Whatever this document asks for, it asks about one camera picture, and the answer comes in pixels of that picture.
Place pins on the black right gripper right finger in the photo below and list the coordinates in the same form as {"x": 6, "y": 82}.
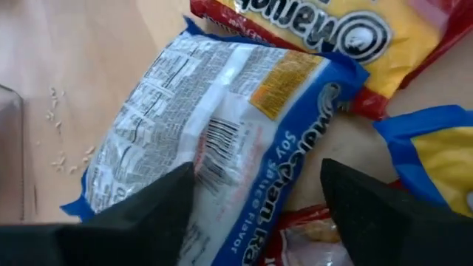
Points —
{"x": 388, "y": 229}

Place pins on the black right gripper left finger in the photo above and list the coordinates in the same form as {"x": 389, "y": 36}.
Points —
{"x": 129, "y": 229}

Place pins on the silver foil snack packet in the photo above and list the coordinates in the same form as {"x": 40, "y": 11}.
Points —
{"x": 306, "y": 244}

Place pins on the blue Maruchan ramen pack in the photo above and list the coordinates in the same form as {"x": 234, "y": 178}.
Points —
{"x": 184, "y": 111}
{"x": 443, "y": 159}

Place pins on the red Maruchan ramen pack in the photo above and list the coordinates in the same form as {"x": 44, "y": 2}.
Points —
{"x": 399, "y": 55}

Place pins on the noodle crumbs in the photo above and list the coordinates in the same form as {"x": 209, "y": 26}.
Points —
{"x": 57, "y": 123}

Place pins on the clear plastic bin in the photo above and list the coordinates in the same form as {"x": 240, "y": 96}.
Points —
{"x": 11, "y": 155}

